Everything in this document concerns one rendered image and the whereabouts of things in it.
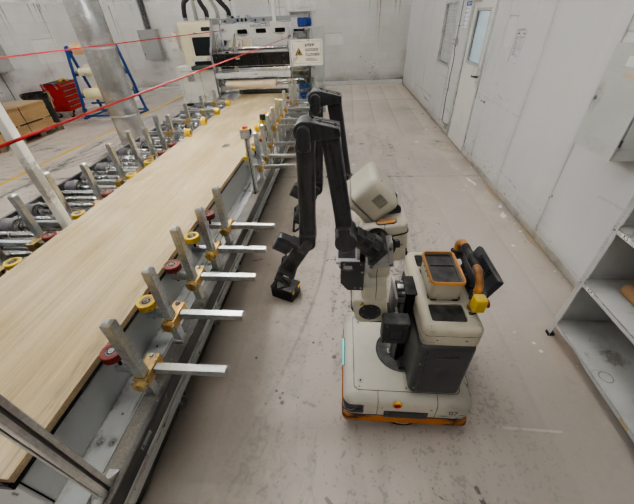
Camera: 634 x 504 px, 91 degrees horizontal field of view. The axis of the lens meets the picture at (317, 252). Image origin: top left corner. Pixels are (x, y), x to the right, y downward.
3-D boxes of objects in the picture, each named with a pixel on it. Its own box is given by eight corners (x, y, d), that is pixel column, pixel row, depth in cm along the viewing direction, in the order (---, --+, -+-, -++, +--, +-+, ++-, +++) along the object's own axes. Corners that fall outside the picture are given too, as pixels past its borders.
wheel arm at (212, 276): (257, 278, 157) (256, 272, 155) (255, 283, 155) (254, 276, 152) (175, 276, 161) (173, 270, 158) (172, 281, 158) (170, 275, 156)
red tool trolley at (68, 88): (89, 111, 869) (74, 78, 820) (73, 118, 809) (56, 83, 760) (72, 112, 869) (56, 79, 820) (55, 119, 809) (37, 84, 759)
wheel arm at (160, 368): (229, 370, 119) (226, 364, 117) (226, 378, 116) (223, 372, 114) (122, 365, 123) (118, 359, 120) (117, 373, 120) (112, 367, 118)
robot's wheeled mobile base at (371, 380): (438, 334, 218) (445, 310, 203) (465, 430, 168) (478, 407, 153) (342, 331, 224) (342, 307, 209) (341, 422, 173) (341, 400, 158)
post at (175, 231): (207, 301, 165) (179, 224, 136) (204, 306, 162) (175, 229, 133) (201, 301, 165) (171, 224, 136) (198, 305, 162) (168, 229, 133)
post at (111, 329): (165, 395, 127) (114, 316, 98) (161, 403, 124) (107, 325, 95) (157, 394, 127) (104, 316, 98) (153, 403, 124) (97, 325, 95)
